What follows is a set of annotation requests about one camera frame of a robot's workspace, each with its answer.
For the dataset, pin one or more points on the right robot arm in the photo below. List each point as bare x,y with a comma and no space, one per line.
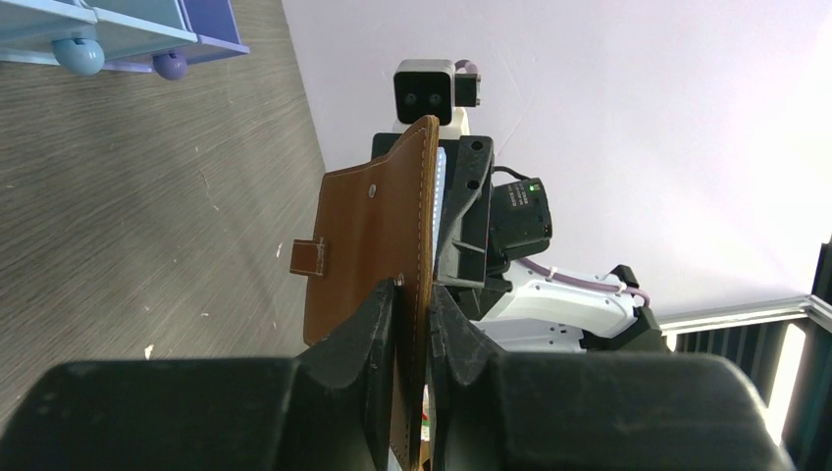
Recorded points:
552,309

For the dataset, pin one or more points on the light blue bin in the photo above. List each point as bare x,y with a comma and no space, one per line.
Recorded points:
29,28
122,29

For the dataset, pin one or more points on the light blue middle bin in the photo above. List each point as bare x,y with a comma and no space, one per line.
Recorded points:
122,29

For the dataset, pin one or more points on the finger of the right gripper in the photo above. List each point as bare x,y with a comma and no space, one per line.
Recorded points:
461,253

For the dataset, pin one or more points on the light blue left bin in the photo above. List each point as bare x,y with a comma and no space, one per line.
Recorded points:
29,28

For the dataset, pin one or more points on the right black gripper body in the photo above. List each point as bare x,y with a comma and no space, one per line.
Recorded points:
520,225

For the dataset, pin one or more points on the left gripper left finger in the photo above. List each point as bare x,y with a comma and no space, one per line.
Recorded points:
343,390

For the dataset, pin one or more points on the brown leather card holder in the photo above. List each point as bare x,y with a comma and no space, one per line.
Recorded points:
375,222

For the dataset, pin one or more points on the purple right bin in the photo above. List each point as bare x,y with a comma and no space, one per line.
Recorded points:
216,38

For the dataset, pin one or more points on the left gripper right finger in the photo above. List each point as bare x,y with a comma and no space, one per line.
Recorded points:
464,409

